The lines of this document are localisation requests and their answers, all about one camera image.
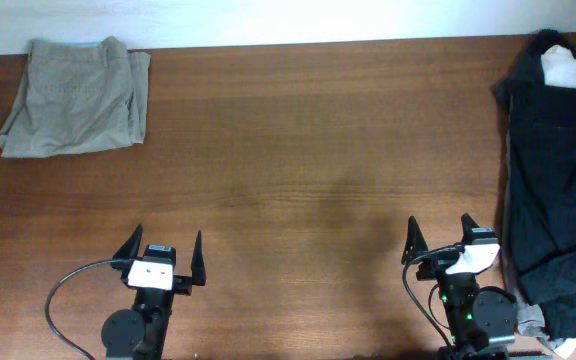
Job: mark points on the grey shorts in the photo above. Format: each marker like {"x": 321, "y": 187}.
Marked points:
{"x": 530, "y": 319}

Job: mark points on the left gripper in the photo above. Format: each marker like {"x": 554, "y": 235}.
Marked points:
{"x": 182, "y": 283}

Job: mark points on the folded beige shorts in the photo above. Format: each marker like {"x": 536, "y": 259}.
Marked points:
{"x": 76, "y": 99}

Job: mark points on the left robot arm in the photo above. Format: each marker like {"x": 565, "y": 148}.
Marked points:
{"x": 139, "y": 332}

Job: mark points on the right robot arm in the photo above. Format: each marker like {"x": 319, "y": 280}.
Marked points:
{"x": 480, "y": 320}

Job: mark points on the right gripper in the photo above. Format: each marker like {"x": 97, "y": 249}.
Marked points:
{"x": 429, "y": 270}

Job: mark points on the black shorts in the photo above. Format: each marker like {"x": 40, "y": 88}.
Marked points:
{"x": 540, "y": 215}

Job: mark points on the white garment in pile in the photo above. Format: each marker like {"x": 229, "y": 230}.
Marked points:
{"x": 559, "y": 67}

